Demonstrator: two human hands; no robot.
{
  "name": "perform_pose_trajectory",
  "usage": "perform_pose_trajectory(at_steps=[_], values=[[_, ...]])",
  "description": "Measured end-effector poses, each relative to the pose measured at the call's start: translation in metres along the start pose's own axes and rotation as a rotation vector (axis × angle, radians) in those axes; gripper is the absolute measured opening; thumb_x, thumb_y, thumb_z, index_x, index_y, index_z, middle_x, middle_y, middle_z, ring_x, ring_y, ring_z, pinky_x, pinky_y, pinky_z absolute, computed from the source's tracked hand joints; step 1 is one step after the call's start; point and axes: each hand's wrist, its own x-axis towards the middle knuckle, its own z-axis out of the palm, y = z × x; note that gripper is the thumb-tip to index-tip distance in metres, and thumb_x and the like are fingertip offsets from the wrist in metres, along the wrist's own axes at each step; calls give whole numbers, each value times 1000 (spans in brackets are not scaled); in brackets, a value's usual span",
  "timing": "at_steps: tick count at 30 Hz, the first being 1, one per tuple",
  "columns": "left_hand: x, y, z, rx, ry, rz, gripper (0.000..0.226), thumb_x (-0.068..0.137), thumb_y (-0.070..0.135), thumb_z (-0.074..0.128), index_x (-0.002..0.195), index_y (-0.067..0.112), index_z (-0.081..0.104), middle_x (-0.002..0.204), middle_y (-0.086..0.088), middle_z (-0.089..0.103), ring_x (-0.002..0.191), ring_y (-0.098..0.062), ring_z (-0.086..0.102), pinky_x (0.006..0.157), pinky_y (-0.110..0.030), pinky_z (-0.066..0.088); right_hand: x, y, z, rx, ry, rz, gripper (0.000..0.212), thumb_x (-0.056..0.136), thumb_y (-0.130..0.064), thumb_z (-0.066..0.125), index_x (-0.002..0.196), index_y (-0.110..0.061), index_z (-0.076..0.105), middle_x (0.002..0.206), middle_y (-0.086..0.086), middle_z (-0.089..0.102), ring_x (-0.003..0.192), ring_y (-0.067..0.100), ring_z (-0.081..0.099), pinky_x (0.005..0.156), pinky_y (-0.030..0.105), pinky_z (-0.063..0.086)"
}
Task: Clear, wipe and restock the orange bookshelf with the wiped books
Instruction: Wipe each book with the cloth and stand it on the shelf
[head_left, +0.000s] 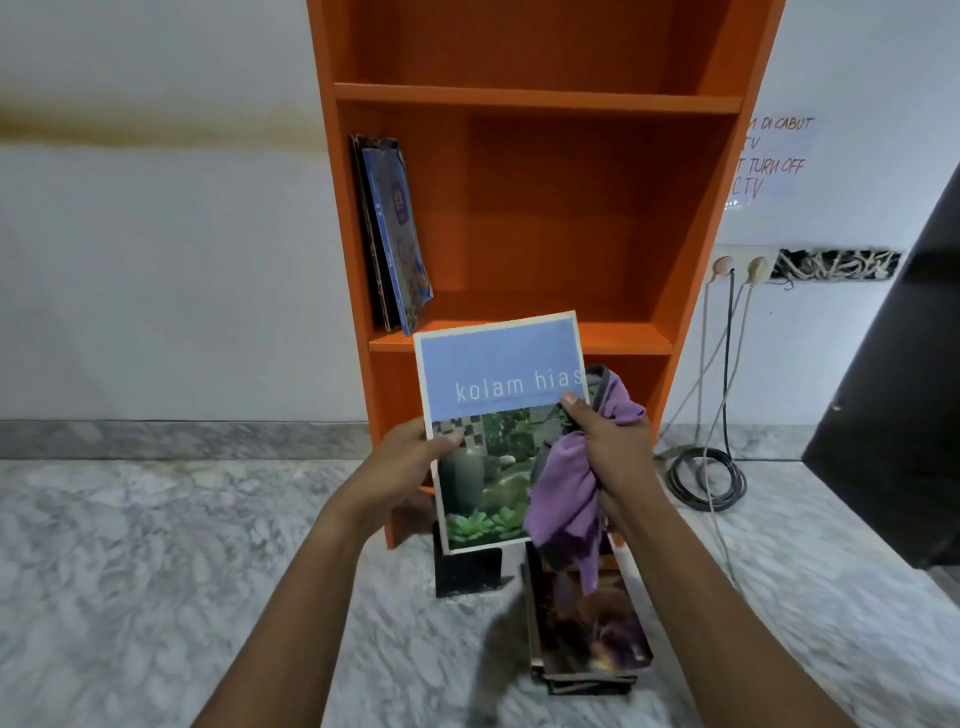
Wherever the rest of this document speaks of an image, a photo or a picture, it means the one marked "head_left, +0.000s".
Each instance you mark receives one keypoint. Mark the person's left hand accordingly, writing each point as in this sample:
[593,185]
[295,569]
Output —
[390,472]

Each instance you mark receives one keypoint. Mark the person's right hand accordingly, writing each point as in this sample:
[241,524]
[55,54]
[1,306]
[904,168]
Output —
[626,457]

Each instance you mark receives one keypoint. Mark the purple cleaning cloth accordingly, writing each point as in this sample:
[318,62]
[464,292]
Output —
[566,487]

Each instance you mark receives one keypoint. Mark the black display stand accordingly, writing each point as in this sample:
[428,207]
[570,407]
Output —
[469,574]

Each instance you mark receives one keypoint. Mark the green photo cover book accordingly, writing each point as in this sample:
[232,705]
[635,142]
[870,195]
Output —
[487,352]

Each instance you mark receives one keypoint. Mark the blue maths textbook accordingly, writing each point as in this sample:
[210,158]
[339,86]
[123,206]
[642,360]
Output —
[397,225]

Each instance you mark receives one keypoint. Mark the dark worn comic magazine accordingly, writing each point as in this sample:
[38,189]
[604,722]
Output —
[367,225]

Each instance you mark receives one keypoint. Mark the orange wooden bookshelf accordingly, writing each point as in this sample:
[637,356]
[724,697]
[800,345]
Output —
[555,195]

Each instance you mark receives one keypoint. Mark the person's left forearm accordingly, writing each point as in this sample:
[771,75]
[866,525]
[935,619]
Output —
[300,630]

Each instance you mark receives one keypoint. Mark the person's right forearm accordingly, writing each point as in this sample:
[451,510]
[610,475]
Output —
[735,630]

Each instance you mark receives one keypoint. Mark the dark brown cabinet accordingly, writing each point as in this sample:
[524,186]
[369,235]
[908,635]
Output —
[892,390]

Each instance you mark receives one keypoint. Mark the white wall socket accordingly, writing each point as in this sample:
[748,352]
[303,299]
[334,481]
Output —
[742,264]

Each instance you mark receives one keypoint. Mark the white paper wall note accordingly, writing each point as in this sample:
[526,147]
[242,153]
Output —
[772,161]

